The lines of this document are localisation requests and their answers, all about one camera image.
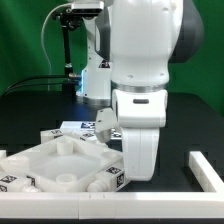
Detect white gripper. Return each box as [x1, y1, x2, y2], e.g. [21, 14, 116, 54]
[112, 90, 168, 181]

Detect white square table top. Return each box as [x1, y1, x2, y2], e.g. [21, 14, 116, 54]
[0, 136, 124, 192]

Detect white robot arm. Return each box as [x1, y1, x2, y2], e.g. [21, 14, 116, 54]
[95, 0, 204, 181]

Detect white tag sheet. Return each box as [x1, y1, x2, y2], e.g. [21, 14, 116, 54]
[59, 120, 123, 141]

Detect white U-shaped obstacle fence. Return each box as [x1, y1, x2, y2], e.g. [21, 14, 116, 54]
[0, 151, 224, 219]

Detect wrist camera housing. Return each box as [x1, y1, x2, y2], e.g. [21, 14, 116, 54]
[95, 108, 120, 143]

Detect white camera cable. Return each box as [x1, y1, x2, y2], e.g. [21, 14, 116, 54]
[40, 3, 73, 92]

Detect black camera stand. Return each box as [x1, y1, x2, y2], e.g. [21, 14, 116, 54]
[52, 8, 82, 98]

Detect black cables on table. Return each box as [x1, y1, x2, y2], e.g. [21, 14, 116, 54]
[1, 74, 81, 96]

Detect silver camera on stand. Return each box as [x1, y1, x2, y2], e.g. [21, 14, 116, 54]
[71, 0, 104, 17]

